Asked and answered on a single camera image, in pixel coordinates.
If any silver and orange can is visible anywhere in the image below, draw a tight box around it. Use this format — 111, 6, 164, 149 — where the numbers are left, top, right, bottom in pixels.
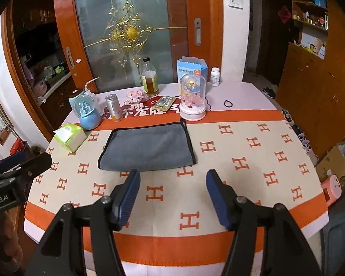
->
105, 94, 124, 122

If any blue and white carton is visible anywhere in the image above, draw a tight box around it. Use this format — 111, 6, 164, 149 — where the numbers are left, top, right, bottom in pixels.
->
177, 56, 209, 84

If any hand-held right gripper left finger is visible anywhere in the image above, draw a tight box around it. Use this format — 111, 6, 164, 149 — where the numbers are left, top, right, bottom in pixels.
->
22, 169, 141, 276

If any wooden shelf cabinet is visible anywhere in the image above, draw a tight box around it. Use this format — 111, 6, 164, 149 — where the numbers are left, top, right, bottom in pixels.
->
276, 0, 345, 161

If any pill blister pack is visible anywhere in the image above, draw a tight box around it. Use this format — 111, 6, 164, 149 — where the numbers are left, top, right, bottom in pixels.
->
155, 96, 177, 111

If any white pill bottle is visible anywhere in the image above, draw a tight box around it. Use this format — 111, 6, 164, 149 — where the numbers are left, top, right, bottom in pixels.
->
210, 67, 221, 87

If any pink block pig toy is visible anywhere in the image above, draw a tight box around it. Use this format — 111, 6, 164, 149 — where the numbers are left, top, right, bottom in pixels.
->
126, 89, 149, 104

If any orange framed glass door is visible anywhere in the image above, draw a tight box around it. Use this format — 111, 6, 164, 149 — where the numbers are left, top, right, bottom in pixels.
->
53, 0, 224, 94

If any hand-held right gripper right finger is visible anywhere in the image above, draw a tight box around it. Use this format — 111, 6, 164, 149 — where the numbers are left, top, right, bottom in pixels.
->
206, 170, 323, 276

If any green tissue pack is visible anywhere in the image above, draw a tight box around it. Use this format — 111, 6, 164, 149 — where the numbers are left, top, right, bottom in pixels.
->
52, 122, 88, 153

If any pink appliance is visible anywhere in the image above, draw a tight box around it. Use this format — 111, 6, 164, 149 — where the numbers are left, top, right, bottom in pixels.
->
320, 174, 342, 207

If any orange patterned blanket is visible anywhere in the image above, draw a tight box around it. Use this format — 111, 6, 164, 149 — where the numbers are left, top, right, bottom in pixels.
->
23, 83, 329, 276

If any blue snow globe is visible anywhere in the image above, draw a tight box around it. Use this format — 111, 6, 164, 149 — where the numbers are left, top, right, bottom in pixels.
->
68, 90, 102, 130

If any glass bottle with amber liquid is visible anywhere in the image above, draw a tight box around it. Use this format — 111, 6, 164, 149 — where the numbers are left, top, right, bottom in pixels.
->
141, 57, 160, 96

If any grey towel with black trim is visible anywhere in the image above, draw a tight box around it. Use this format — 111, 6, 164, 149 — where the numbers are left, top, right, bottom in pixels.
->
98, 121, 196, 172

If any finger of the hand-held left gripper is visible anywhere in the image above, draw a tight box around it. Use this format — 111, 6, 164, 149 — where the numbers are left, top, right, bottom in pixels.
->
0, 152, 53, 182

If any white cable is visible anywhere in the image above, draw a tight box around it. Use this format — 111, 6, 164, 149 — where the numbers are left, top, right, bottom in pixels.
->
84, 77, 99, 95

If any gold door ornament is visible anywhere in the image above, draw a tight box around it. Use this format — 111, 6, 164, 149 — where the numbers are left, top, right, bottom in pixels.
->
84, 0, 188, 69

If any red wall decoration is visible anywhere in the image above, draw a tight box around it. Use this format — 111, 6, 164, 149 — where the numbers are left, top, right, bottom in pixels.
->
278, 6, 291, 25

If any dome music box toy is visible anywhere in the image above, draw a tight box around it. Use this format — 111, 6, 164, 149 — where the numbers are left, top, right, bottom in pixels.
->
179, 73, 207, 121

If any cardboard box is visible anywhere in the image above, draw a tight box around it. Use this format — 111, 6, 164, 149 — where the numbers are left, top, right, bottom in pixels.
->
316, 140, 345, 184

